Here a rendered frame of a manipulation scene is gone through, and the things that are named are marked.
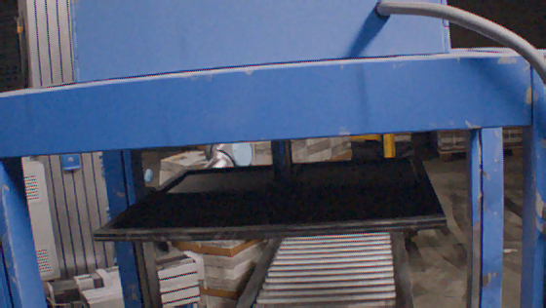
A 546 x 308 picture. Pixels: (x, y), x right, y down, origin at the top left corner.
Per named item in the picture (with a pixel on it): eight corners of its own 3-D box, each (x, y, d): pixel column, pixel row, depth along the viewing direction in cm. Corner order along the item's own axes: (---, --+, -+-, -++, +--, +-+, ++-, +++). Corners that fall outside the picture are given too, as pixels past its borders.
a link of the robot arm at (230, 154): (152, 237, 252) (234, 154, 284) (176, 243, 242) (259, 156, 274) (137, 213, 247) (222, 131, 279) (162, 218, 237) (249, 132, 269)
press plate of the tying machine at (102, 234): (183, 180, 156) (181, 168, 155) (419, 168, 147) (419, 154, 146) (95, 250, 102) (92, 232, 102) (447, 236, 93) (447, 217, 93)
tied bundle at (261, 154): (227, 184, 381) (223, 144, 378) (253, 173, 406) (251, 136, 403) (286, 186, 362) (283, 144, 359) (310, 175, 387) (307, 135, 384)
